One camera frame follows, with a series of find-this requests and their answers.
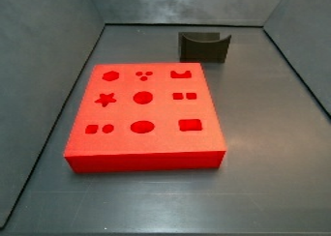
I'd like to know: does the red foam shape-sorting board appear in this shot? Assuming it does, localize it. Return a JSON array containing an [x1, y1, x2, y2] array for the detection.
[[63, 63, 227, 173]]

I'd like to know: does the black curved-top block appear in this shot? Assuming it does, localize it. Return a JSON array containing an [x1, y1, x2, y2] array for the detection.
[[179, 32, 231, 63]]

